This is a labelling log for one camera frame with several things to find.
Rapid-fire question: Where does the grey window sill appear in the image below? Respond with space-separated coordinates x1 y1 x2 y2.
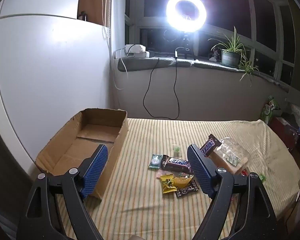
117 56 290 90

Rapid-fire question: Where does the black power cable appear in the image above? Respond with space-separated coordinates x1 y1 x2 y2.
143 46 181 120

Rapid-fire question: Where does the yellow green snack packet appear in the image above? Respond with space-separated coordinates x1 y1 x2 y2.
172 173 194 188

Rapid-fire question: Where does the white power strip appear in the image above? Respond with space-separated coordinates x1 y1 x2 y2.
125 44 150 58

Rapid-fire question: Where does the white wardrobe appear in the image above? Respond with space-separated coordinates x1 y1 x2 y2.
0 0 113 180

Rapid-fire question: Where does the red box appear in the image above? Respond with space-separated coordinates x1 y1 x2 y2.
269 116 290 140

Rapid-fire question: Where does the small figurine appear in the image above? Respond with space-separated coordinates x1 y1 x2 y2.
211 47 222 61

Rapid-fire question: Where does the potted spider plant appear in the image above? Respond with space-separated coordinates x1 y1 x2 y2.
207 26 260 82

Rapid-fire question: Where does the clear bread packet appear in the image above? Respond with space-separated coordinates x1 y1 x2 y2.
212 137 249 175

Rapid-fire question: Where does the white ring light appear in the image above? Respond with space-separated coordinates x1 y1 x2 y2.
166 0 207 33

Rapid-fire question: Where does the brown chocolate bar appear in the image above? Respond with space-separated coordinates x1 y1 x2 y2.
161 154 194 173
199 134 222 158

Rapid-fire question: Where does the black light tripod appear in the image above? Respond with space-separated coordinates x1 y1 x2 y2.
181 31 197 61

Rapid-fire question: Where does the green printed bag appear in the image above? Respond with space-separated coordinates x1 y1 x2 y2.
260 95 280 124

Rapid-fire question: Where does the black bag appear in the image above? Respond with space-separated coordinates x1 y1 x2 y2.
282 112 300 155

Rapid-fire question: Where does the brown cardboard box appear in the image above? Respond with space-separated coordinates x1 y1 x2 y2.
35 108 128 200

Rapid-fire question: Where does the yellow dark-print candy packet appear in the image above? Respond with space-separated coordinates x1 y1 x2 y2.
160 174 177 194

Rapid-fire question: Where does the white blind cord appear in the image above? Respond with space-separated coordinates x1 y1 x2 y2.
99 0 112 40

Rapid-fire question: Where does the dark patterned snack packet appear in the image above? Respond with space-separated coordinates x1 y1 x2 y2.
175 180 200 198

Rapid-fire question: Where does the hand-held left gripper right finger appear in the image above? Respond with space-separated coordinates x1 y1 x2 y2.
187 144 288 240

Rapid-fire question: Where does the window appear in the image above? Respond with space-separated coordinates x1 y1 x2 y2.
125 0 298 85

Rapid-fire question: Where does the green mint candy packet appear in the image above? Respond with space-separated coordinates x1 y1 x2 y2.
148 154 163 171

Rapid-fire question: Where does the striped blanket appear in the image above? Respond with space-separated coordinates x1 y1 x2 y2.
57 117 300 240

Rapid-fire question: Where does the white charging cable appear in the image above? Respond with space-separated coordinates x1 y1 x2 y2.
114 49 130 90

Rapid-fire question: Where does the wooden panel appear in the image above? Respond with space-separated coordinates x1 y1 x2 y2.
77 0 108 27

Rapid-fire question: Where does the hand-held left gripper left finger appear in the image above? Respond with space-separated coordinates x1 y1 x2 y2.
20 144 108 240

